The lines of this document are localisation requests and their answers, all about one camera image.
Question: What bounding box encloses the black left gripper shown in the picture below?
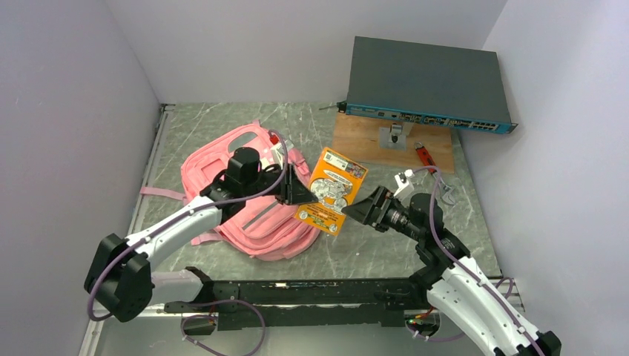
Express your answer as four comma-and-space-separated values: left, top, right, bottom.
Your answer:
243, 163, 317, 205

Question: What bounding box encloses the pink student backpack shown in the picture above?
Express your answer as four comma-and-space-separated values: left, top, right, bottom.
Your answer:
141, 122, 318, 261

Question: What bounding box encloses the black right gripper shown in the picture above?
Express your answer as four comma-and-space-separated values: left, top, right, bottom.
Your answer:
341, 185, 424, 242

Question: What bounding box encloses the blue network switch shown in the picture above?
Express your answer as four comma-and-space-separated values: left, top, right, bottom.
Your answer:
337, 36, 517, 134

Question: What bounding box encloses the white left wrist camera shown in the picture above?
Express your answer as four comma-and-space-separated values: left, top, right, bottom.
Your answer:
260, 136, 285, 168

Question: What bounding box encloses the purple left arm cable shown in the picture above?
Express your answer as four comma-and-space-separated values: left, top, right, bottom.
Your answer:
87, 130, 290, 323

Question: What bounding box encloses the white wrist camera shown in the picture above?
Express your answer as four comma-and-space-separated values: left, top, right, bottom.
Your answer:
260, 136, 285, 168
394, 169, 415, 200

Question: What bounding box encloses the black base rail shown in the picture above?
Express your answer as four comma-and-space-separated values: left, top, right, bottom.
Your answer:
164, 278, 442, 335

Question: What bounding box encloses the grey metal bracket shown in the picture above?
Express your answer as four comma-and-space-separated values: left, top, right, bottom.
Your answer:
378, 122, 412, 151

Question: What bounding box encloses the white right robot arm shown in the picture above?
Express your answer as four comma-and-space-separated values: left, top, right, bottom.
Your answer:
342, 186, 562, 355

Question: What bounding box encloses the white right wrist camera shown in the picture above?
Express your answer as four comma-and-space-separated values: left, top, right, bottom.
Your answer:
394, 169, 415, 200

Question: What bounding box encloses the wooden board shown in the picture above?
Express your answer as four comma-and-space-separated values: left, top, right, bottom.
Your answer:
332, 113, 455, 174

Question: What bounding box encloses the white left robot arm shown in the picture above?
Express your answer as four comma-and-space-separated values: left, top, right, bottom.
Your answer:
84, 147, 317, 322

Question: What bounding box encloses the orange adjustable wrench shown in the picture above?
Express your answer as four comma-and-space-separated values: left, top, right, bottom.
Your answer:
414, 142, 456, 206

